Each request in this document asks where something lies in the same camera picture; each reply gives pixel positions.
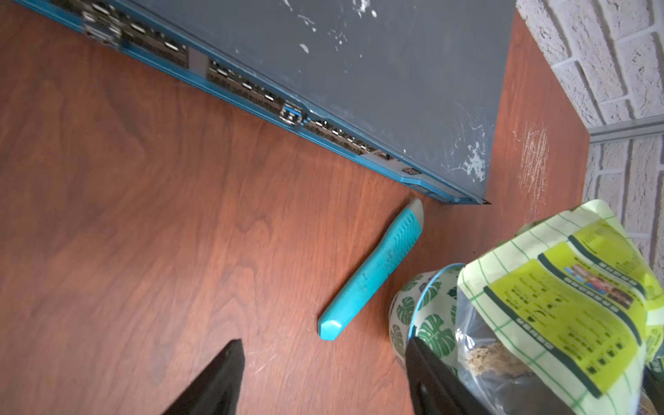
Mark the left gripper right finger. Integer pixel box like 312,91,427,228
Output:
406,337,490,415

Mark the grey network switch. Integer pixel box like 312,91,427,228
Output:
27,1,515,205

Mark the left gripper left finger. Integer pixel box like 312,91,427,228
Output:
163,339,246,415

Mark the green oats bag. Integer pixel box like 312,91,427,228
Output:
456,199,663,414

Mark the leaf pattern breakfast bowl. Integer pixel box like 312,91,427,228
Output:
388,264,463,373

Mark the teal utility knife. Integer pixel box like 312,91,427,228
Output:
318,199,425,341

